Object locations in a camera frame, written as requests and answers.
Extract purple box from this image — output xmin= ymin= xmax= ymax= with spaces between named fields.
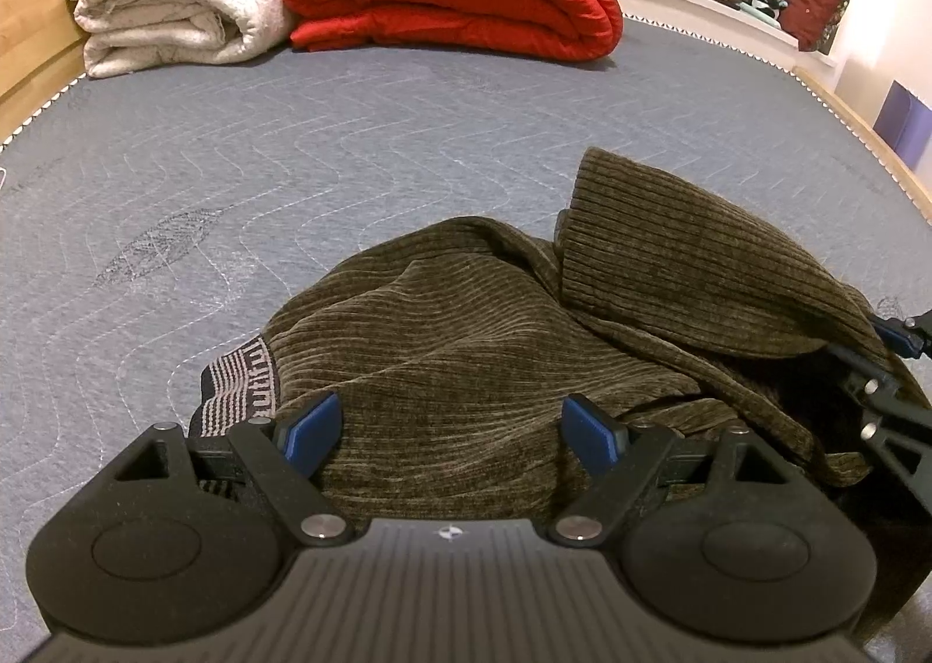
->
xmin=872 ymin=81 xmax=932 ymax=163

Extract olive corduroy pants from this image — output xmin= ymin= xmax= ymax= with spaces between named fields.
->
xmin=190 ymin=147 xmax=932 ymax=526

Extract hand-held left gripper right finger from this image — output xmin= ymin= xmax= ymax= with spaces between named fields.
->
xmin=546 ymin=393 xmax=796 ymax=548

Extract white window ledge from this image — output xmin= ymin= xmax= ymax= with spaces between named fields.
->
xmin=595 ymin=0 xmax=838 ymax=68

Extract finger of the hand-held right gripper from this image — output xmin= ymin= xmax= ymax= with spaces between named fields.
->
xmin=869 ymin=313 xmax=932 ymax=362
xmin=830 ymin=343 xmax=932 ymax=513

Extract grey quilted mattress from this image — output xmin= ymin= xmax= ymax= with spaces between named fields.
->
xmin=0 ymin=15 xmax=932 ymax=657

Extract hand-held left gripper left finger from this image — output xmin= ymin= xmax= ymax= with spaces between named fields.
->
xmin=109 ymin=392 xmax=358 ymax=548

